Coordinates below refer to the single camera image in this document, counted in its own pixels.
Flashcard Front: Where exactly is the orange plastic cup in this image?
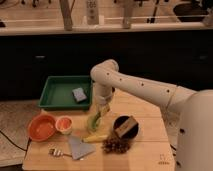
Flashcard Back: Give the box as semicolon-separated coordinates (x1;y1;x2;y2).
55;116;72;135

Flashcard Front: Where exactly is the green pepper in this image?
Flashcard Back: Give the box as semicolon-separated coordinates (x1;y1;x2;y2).
87;112;101;132

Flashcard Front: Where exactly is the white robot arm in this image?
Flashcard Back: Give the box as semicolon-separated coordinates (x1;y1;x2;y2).
90;59;213;171

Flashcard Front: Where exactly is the yellow banana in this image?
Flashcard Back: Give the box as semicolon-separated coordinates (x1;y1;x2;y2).
83;135;108;143

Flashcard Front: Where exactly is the grey folded cloth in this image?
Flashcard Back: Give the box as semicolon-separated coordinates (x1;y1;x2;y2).
68;135;95;160

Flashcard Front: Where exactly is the brown wooden block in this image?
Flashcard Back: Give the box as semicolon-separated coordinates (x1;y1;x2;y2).
115;116;139;138

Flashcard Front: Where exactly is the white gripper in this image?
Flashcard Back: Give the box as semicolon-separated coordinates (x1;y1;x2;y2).
94;83;113;116

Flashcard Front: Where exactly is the black bowl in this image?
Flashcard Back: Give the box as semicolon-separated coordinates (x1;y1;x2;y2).
112;115;140;140

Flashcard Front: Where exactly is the green plastic tray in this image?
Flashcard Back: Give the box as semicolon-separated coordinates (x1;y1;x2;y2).
39;75;93;110

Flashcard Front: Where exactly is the orange plastic bowl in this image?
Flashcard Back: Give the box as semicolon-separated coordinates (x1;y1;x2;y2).
28;114;56;142

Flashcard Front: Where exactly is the black cable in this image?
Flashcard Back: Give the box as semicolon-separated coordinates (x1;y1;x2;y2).
0;129;32;160

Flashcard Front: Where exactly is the bunch of brown grapes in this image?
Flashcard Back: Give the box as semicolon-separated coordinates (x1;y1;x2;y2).
102;134;130;154

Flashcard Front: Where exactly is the blue grey sponge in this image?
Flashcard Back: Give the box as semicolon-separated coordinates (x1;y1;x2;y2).
72;87;87;102

